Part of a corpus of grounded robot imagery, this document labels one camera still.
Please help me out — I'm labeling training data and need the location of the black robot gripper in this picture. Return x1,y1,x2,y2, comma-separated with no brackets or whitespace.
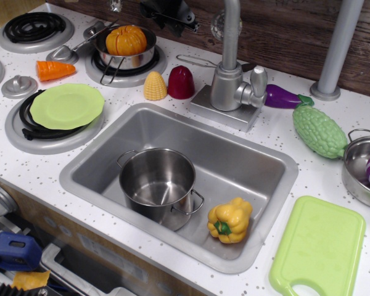
140,0,200,37

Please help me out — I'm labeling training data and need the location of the silver toy faucet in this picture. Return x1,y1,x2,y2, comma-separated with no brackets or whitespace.
190,1,268,132

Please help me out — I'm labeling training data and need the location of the orange toy pumpkin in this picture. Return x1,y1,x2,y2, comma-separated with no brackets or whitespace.
105,25,147,56

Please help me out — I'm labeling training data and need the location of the small steel pan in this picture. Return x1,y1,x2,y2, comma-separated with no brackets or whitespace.
94,26,157,72

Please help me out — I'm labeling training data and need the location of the clear crystal knob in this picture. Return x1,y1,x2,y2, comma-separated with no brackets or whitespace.
210,9,225,41

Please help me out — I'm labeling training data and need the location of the red toy pepper piece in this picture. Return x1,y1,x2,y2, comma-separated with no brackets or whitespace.
168,65,195,99

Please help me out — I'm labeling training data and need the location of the yellow toy corn piece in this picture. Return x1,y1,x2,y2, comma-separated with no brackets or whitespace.
143,71,167,101

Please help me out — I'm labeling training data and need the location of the back right stove burner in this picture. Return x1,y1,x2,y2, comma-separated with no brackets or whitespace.
85,46,167,88

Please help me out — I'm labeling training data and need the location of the silver ladle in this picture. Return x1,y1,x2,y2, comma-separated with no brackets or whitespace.
46,20,117,64

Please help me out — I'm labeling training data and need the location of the purple toy eggplant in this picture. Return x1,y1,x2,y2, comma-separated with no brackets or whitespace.
265,84,315,109

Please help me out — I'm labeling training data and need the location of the orange toy carrot piece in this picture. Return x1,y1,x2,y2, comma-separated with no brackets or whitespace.
36,61,76,81

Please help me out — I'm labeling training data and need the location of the light green plate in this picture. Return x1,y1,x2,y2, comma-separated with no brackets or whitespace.
30,83,105,130

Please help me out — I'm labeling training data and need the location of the back left stove burner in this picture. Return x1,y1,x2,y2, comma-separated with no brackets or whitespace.
0,12,75,54

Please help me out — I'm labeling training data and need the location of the silver sink basin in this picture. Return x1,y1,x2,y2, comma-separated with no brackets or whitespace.
60,103,298,274

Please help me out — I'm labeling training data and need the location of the steel pot in sink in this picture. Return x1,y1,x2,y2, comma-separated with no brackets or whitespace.
117,148,205,231

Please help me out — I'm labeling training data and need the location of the silver stove knob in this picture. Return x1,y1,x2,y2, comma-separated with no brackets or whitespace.
1,75,38,99

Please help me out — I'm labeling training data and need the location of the grey vertical pole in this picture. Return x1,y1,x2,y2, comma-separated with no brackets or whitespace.
310,0,364,101

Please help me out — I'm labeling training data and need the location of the front stove burner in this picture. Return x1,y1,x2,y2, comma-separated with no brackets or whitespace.
5,90,104,155

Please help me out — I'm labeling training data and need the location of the green toy bitter gourd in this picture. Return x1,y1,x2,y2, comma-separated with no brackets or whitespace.
292,104,348,159

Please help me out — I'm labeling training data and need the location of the yellow toy bell pepper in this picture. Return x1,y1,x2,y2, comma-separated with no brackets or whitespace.
207,197,253,244

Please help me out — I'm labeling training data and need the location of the steel pot at right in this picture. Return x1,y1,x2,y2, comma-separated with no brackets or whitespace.
342,128,370,207

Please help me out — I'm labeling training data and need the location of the light green cutting board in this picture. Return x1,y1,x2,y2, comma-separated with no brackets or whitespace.
269,196,366,295

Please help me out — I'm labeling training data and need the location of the blue clamp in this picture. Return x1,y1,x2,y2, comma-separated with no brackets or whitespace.
0,232,43,271

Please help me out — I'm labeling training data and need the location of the yellow tape piece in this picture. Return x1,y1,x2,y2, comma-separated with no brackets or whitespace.
10,270,51,290

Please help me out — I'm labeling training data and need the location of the wire utensil handle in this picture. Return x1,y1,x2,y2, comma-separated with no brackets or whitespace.
176,54,217,68

